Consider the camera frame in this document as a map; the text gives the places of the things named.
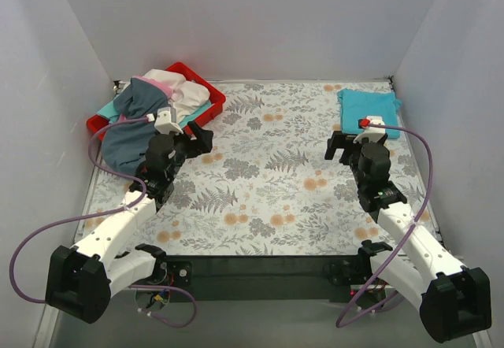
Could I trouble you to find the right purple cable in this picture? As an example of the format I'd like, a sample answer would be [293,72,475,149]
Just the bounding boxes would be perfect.
[335,123,435,328]

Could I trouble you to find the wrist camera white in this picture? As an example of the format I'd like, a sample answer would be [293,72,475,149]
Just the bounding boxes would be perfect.
[353,116,387,143]
[154,106,183,135]

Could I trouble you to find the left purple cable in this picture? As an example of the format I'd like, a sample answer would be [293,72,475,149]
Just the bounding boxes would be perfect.
[9,117,198,328]

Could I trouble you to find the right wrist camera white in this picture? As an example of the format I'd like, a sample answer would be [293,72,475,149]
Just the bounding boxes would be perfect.
[353,116,387,143]

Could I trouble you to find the purple cable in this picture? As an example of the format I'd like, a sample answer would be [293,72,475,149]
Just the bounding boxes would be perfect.
[335,123,435,328]
[9,117,198,328]

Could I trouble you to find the pink t-shirt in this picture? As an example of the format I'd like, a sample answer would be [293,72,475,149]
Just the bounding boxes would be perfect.
[133,76,173,100]

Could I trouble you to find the teal t-shirt in bin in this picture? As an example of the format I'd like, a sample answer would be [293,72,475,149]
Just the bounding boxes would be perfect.
[96,96,125,124]

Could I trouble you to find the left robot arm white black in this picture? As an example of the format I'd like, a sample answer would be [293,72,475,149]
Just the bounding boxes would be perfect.
[45,121,213,324]

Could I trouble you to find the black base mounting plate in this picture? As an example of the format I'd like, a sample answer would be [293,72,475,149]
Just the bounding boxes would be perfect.
[159,254,371,302]

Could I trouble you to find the folded teal t-shirt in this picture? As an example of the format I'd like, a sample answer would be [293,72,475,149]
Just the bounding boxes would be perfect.
[338,89,402,135]

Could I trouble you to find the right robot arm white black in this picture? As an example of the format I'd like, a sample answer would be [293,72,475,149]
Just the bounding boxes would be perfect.
[324,128,492,343]

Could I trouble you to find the dark blue t-shirt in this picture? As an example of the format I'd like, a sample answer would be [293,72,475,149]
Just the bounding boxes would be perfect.
[102,78,169,176]

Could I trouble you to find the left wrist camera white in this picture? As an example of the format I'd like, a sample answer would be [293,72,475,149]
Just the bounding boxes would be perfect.
[154,106,183,135]

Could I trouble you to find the cream white t-shirt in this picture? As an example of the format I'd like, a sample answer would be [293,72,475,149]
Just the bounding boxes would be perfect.
[144,69,212,128]

